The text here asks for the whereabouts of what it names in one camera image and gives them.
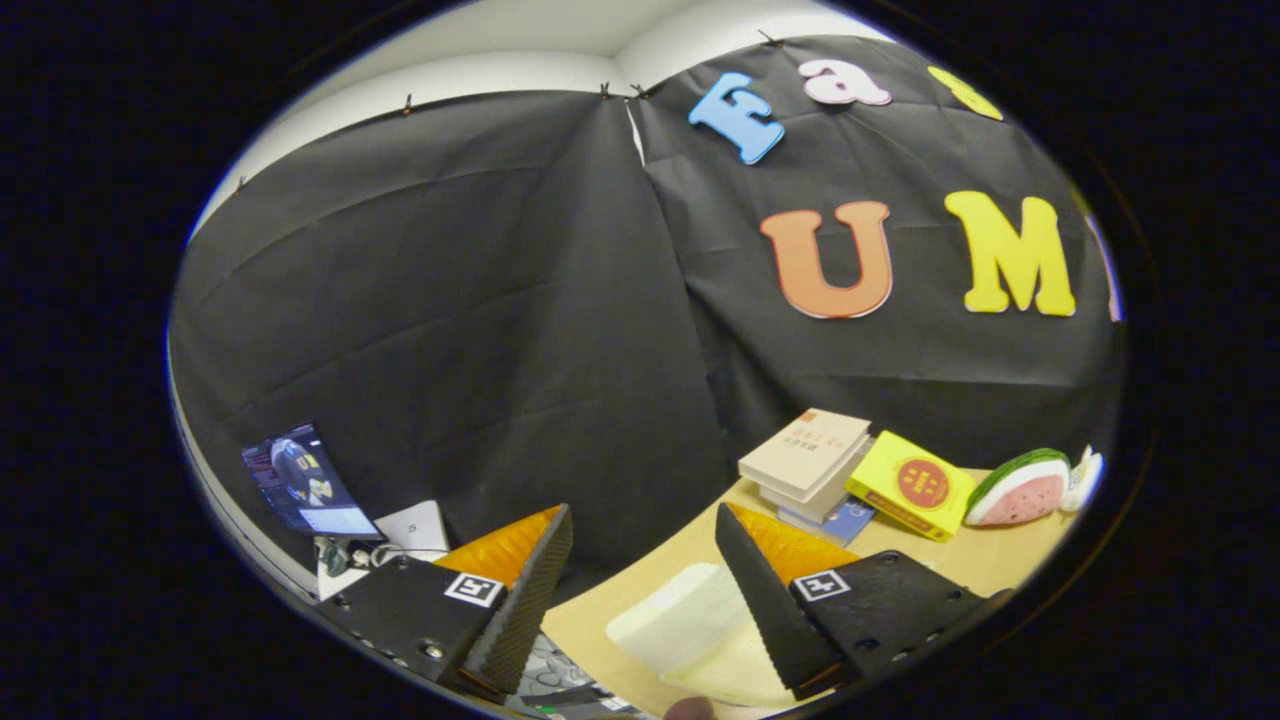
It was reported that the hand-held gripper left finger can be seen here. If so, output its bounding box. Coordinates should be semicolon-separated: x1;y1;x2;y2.
318;503;574;698

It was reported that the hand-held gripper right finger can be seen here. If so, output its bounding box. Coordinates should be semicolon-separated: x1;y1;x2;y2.
716;503;1013;701

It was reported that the cream fabric storage box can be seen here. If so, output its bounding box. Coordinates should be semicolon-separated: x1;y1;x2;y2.
606;563;801;710

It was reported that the blue book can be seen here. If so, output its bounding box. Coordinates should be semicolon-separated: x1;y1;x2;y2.
778;497;878;548

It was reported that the white book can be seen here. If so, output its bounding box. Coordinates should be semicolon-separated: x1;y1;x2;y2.
757;450;873;526

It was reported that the white paper sheet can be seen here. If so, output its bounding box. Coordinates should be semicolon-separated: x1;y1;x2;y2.
374;499;452;562

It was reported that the yellow book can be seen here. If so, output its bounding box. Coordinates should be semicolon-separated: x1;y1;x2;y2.
844;430;977;543

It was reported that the computer monitor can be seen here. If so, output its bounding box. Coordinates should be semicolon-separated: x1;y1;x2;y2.
241;422;382;542

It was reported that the watermelon slice plush toy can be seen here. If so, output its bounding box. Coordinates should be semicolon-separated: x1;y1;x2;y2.
964;448;1073;528

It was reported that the white plush toy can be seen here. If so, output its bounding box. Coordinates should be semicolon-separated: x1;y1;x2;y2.
1062;445;1105;513

